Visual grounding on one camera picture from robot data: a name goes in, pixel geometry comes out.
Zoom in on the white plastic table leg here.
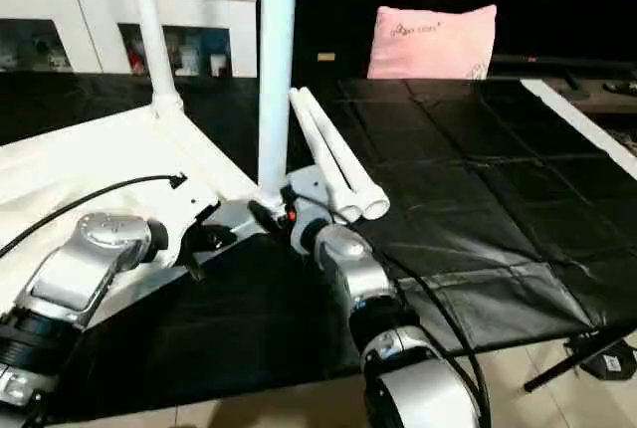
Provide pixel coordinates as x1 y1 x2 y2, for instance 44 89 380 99
300 87 392 222
123 0 186 117
253 0 301 214
288 88 365 226

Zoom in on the black work mat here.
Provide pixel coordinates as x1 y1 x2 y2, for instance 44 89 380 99
0 70 637 424

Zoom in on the black sofa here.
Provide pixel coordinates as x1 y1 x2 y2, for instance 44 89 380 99
297 0 637 81

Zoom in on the pink printed pillow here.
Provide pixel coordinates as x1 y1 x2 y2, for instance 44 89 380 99
367 4 499 82

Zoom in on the white glass-door cabinet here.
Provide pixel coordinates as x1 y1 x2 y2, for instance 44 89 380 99
0 0 259 80

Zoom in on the black tripod stand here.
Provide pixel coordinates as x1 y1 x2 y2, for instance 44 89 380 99
522 331 637 395

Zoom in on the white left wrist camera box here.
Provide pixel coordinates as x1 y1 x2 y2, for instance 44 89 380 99
147 187 224 270

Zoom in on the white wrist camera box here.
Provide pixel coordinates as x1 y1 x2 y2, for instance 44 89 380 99
147 187 224 270
283 163 336 218

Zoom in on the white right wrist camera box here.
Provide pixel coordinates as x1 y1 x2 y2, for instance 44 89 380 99
283 163 336 218

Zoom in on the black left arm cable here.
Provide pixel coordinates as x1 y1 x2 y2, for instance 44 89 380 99
0 173 190 262

